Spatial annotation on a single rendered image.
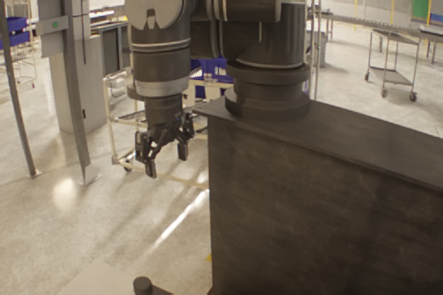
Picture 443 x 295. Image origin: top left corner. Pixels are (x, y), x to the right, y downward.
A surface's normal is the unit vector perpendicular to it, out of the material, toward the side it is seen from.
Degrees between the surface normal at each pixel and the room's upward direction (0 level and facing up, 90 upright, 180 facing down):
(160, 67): 90
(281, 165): 90
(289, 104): 23
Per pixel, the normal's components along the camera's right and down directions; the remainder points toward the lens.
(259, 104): -0.15, -0.66
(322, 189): -0.61, 0.36
